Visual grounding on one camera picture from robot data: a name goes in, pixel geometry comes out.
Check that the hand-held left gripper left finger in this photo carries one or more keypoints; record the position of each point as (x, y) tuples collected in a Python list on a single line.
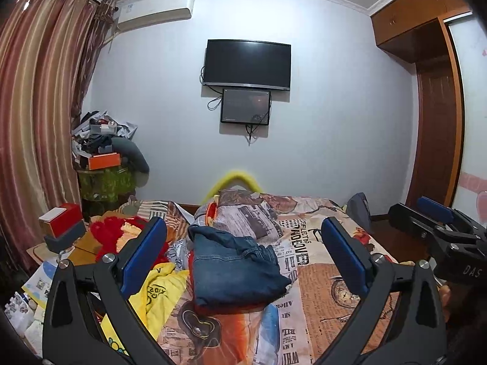
[(142, 258)]

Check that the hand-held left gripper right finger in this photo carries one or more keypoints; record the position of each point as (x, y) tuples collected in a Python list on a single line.
[(344, 254)]

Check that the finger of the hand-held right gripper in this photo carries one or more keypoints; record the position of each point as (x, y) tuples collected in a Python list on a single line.
[(433, 208), (409, 218)]

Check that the blue denim jacket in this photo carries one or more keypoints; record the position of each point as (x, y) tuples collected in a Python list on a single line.
[(232, 273)]

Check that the person's right hand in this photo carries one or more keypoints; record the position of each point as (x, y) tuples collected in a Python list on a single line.
[(444, 300)]

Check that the red garment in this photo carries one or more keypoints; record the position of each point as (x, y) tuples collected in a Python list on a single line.
[(165, 253)]

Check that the newspaper print blanket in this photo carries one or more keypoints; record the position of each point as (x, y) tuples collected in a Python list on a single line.
[(323, 273)]

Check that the yellow garment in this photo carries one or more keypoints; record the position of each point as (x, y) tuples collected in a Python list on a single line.
[(159, 289)]

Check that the red plush toy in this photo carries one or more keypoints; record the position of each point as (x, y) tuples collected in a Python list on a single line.
[(110, 232)]

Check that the brown cardboard sheet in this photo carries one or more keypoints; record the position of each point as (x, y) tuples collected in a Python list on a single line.
[(85, 245)]

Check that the brown wooden door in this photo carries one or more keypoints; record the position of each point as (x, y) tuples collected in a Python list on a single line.
[(435, 137)]

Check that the grey box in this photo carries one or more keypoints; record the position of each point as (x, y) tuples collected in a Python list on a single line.
[(64, 237)]

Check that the green patterned cloth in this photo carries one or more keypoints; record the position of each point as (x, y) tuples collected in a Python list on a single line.
[(104, 184)]

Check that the red and white box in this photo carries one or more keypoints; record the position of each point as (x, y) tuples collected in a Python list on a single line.
[(62, 218)]

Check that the orange box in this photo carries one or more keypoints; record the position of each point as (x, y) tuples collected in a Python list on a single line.
[(102, 161)]

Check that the grey neck pillow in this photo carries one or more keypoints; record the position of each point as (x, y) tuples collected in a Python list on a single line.
[(133, 152)]

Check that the stack of white booklets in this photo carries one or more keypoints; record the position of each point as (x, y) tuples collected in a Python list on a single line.
[(34, 292)]

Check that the yellow foam tube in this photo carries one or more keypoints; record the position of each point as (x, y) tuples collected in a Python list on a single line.
[(232, 178)]

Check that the pile of clutter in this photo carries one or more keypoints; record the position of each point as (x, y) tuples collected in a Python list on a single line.
[(95, 129)]

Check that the striped brown curtain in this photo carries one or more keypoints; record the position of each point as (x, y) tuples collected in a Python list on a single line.
[(42, 114)]

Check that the brown wooden overhead cabinet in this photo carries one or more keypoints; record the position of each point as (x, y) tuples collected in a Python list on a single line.
[(414, 15)]

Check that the white air conditioner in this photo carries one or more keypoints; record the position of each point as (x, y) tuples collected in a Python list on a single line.
[(156, 13)]

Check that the small black wall monitor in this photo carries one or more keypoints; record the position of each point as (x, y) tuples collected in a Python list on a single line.
[(245, 105)]

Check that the large black wall television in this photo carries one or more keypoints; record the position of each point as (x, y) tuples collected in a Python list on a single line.
[(247, 64)]

